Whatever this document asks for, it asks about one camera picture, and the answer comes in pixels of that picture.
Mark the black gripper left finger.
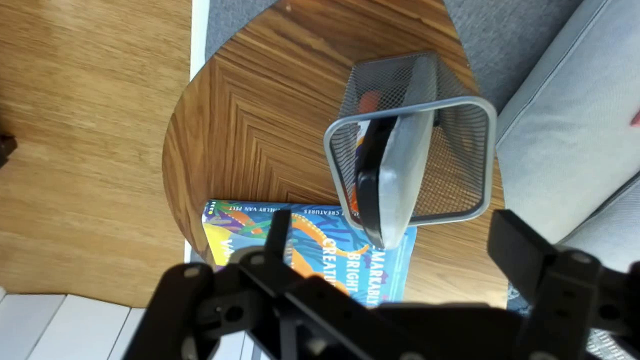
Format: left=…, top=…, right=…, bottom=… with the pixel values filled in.
left=261, top=209, right=293, bottom=266

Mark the grey sofa bed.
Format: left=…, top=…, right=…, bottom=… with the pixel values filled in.
left=204, top=0, right=585, bottom=114

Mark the wooden side table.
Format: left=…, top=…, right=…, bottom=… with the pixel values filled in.
left=160, top=0, right=509, bottom=310

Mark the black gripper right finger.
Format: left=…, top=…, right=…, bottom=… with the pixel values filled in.
left=485, top=209, right=560, bottom=307

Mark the metal mesh pen holder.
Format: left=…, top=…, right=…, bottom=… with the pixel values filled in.
left=322, top=53, right=499, bottom=233

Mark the colourful blue book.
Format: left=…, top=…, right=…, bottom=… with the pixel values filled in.
left=200, top=199, right=419, bottom=310

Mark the orange capped glue stick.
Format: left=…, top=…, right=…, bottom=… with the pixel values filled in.
left=356, top=89, right=384, bottom=117

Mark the blue patterned blanket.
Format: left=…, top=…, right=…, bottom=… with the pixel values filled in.
left=505, top=287, right=536, bottom=317

